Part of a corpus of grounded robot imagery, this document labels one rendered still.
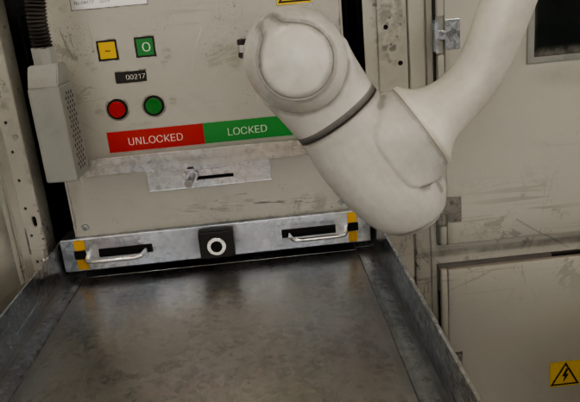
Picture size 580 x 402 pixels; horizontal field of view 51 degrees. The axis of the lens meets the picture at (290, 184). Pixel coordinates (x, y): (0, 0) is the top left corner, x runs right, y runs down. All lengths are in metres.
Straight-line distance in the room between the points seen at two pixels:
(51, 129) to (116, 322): 0.30
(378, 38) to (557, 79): 0.31
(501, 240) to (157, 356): 0.65
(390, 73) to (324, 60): 0.48
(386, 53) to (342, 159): 0.43
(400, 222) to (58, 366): 0.50
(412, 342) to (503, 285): 0.41
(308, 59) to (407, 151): 0.15
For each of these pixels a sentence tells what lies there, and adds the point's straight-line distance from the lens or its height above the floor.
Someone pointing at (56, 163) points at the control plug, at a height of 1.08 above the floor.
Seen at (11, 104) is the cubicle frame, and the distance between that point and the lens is 1.10.
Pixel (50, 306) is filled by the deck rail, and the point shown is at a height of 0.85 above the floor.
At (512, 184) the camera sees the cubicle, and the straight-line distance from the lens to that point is 1.13.
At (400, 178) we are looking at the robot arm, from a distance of 0.65.
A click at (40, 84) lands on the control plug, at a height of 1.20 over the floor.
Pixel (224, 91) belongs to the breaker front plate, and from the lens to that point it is 1.03.
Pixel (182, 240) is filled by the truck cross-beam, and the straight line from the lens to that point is 1.09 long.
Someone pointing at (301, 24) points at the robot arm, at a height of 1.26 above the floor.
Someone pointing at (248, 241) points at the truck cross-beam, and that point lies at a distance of 1.08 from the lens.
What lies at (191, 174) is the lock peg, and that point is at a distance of 1.04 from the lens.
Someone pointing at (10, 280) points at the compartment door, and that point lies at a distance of 1.18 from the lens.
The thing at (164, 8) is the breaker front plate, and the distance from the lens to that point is 1.02.
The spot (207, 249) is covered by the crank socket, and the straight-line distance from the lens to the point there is 1.07.
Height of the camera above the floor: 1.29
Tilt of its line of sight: 17 degrees down
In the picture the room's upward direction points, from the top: 5 degrees counter-clockwise
